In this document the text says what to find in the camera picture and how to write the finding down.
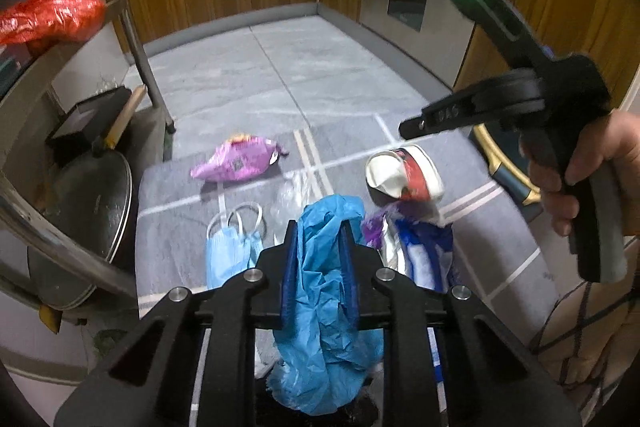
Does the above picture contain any crushed white red paper cup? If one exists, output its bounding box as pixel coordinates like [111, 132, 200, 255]
[365, 144, 446, 204]

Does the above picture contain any tall wooden cabinet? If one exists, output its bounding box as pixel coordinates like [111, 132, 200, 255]
[452, 0, 640, 114]

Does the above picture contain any blue face mask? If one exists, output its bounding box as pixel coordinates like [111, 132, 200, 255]
[206, 202, 265, 290]

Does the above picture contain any large red plastic bag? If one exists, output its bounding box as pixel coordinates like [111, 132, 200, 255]
[0, 0, 107, 48]

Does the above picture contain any crumpled clear plastic film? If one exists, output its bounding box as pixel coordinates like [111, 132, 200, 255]
[94, 71, 127, 96]

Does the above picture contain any blue plastic bag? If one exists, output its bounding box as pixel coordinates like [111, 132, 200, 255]
[267, 194, 386, 418]

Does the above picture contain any black square box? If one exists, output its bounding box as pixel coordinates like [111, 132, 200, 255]
[46, 88, 132, 158]

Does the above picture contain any person's right hand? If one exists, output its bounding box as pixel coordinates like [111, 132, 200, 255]
[529, 108, 640, 238]

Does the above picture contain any blue white snack packet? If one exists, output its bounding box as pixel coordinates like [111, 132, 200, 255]
[385, 203, 458, 388]

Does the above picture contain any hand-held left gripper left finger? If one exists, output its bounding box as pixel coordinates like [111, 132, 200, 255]
[52, 219, 301, 427]

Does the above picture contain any grey checked mat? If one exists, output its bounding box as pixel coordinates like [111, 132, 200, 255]
[135, 114, 560, 427]

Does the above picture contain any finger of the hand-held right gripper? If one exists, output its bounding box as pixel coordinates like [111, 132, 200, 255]
[398, 75, 546, 141]

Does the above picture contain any stainless steel rack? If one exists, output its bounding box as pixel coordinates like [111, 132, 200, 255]
[0, 0, 177, 358]

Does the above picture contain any yellow block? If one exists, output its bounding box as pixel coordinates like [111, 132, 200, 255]
[39, 303, 62, 334]

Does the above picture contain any person's checked trouser leg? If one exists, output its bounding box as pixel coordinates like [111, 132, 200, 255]
[530, 277, 640, 410]

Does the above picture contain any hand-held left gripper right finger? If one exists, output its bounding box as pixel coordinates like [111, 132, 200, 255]
[337, 222, 583, 427]

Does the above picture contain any clear plastic bag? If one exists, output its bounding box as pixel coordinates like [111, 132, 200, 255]
[270, 171, 322, 249]

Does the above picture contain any purple foil wrapper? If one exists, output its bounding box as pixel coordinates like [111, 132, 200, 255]
[361, 206, 401, 269]

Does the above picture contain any pink snack packet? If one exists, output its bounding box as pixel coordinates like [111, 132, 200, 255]
[190, 134, 290, 182]

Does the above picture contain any bag of green vegetables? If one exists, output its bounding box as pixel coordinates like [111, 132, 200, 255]
[85, 327, 134, 361]

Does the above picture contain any wooden-handled frying pan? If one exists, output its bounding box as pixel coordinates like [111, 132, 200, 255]
[27, 84, 149, 311]

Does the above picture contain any dark green yellow-rimmed bin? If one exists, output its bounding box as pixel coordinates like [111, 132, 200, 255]
[467, 124, 546, 219]

